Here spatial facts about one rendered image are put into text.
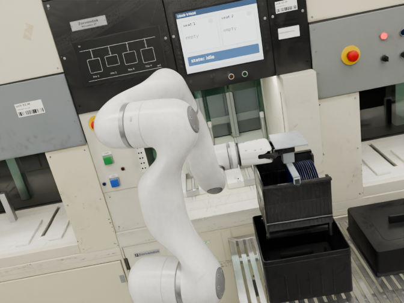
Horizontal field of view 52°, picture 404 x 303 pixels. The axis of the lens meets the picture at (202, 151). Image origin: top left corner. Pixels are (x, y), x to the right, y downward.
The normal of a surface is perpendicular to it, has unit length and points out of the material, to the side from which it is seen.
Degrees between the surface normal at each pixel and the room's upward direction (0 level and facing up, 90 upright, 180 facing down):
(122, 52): 90
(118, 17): 90
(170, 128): 79
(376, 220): 0
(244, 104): 90
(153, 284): 58
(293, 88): 90
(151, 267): 19
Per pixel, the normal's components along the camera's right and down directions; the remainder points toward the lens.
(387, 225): -0.18, -0.91
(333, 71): 0.04, 0.37
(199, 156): -0.14, 0.19
